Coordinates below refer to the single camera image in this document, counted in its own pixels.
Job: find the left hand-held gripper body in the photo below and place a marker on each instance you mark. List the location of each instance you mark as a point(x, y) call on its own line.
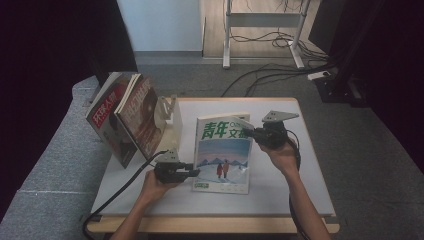
point(170, 171)

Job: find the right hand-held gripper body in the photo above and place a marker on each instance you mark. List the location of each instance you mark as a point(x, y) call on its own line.
point(273, 135)

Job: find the white magazine with snowy scene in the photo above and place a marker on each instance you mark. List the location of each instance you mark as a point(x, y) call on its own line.
point(223, 156)

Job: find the beige expandable book rack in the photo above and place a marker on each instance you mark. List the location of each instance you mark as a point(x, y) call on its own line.
point(173, 133)

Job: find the red-brown magazine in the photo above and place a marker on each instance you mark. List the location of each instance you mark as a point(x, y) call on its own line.
point(143, 116)

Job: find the portrait magazine with red label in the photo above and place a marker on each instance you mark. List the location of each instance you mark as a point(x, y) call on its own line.
point(103, 113)

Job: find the dark blue illustrated magazine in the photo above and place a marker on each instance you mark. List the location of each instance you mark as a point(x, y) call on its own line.
point(124, 94)

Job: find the person's left hand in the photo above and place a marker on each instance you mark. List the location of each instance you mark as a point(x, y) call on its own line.
point(153, 188)

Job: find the person's right hand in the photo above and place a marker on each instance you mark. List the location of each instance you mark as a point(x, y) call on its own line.
point(283, 158)

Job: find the white power strip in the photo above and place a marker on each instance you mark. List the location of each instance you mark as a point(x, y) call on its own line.
point(318, 75)

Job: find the black stand with heavy base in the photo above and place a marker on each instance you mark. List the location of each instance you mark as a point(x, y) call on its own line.
point(336, 93)

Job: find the black panel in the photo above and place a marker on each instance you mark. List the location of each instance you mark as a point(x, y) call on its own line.
point(323, 23)

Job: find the black curtain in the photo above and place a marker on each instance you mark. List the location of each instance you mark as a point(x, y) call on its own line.
point(50, 50)
point(400, 66)

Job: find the white desk frame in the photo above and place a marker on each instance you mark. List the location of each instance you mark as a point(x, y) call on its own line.
point(263, 19)

